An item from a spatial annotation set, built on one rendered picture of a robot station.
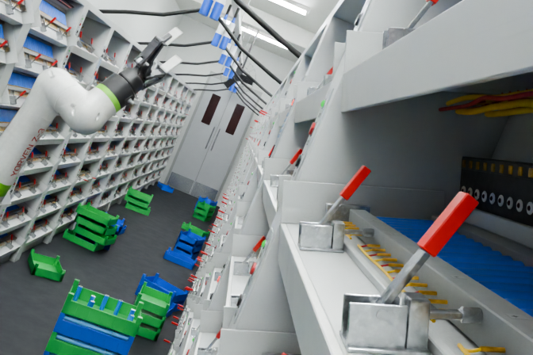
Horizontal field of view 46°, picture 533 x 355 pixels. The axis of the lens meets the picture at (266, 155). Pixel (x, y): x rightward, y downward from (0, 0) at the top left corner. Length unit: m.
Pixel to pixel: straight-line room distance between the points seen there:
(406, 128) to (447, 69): 0.40
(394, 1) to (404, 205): 0.24
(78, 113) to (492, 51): 1.54
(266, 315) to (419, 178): 0.24
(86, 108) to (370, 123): 1.14
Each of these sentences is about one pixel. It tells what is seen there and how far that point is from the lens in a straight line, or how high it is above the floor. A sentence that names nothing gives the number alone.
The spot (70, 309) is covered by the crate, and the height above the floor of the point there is 0.50.
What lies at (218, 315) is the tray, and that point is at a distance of 1.49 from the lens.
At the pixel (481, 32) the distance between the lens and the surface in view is 0.32.
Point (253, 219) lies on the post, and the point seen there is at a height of 1.21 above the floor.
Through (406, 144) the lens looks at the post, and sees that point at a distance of 0.76.
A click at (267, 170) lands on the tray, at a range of 1.44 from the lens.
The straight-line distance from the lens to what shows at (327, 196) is 0.74.
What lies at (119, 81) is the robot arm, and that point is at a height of 1.38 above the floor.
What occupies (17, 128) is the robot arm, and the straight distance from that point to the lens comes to 1.90.
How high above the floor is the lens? 1.38
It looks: 1 degrees down
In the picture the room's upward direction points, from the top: 23 degrees clockwise
